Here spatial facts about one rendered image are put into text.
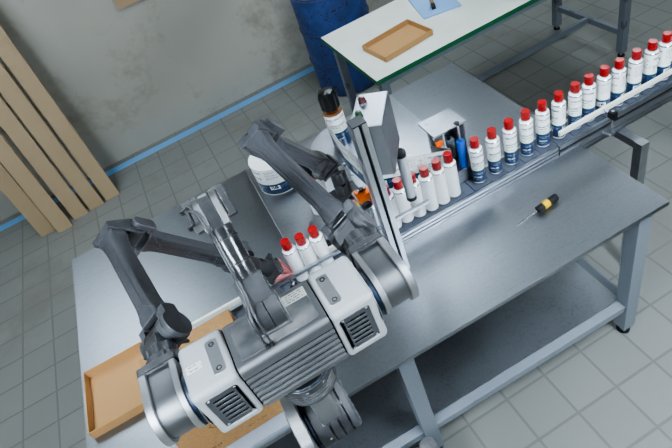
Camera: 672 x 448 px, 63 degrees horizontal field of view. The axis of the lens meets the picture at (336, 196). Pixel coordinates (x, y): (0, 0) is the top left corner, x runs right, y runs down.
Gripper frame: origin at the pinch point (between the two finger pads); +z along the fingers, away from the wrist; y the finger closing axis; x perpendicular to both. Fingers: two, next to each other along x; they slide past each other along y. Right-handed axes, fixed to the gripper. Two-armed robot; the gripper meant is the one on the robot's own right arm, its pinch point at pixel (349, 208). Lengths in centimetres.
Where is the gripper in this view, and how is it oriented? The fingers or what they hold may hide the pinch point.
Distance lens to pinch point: 198.7
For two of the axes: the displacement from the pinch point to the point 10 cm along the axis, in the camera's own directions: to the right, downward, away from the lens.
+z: 2.6, 7.0, 6.6
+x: 4.2, 5.4, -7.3
